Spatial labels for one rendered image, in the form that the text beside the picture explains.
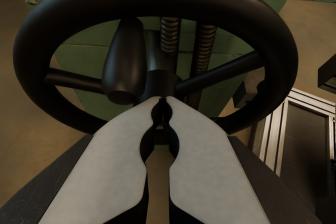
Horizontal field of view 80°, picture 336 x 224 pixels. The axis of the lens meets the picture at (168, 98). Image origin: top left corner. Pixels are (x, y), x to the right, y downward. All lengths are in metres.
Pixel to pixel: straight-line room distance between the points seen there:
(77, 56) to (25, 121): 0.84
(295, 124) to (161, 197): 0.70
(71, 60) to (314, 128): 1.04
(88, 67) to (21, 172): 0.78
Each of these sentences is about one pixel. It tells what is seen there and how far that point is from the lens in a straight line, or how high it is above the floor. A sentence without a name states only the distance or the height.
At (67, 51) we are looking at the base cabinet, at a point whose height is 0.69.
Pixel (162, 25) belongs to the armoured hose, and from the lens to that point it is 0.24.
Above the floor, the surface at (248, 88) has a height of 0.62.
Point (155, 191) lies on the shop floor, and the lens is 1.02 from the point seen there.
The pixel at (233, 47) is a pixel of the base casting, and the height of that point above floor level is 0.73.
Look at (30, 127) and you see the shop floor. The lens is 1.25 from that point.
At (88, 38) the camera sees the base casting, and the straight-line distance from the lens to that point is 0.43.
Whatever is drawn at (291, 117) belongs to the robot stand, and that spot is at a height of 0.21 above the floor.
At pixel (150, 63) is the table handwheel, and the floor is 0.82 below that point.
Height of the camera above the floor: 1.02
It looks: 59 degrees down
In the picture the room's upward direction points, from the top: 10 degrees clockwise
